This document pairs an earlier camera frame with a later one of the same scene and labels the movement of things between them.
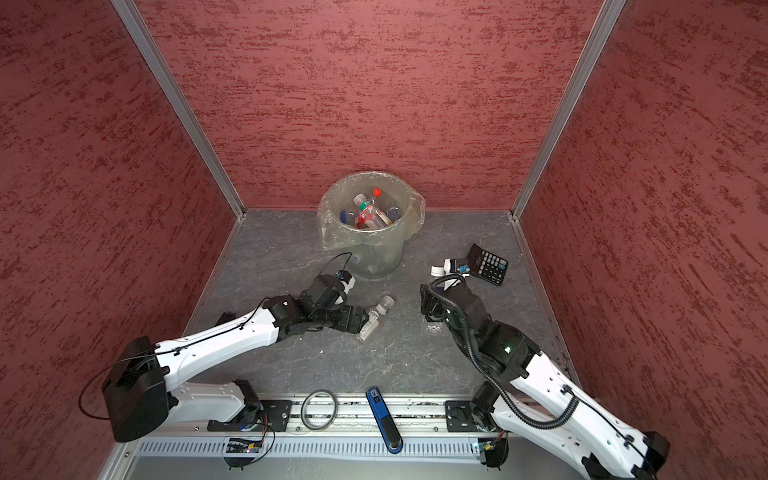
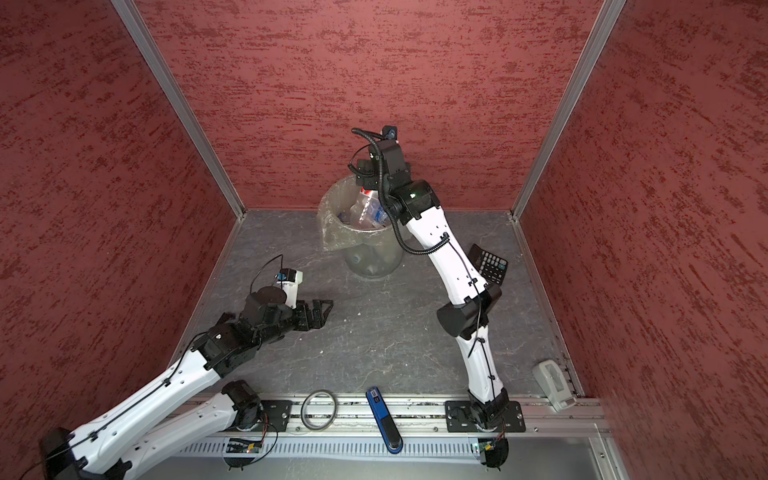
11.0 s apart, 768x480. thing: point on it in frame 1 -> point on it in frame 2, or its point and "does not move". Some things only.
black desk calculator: [486, 265] does not move
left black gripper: [344, 324] -> [303, 309]
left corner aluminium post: [162, 71] does not move
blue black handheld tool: [384, 420] does not move
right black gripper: [431, 302] -> [368, 173]
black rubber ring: [302, 410] does not move
